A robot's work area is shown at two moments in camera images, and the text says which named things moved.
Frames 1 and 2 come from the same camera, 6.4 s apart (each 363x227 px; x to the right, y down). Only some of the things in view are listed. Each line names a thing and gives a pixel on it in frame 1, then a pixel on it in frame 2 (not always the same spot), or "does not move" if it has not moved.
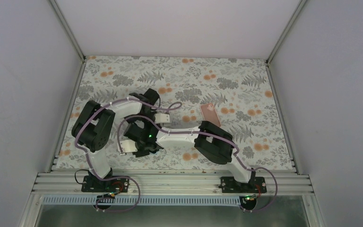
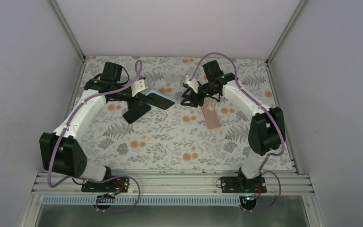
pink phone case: [210, 114] does not move
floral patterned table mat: [237, 94] does not move
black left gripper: [148, 126] to [138, 98]
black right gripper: [145, 152] to [193, 97]
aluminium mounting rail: [173, 183] does not move
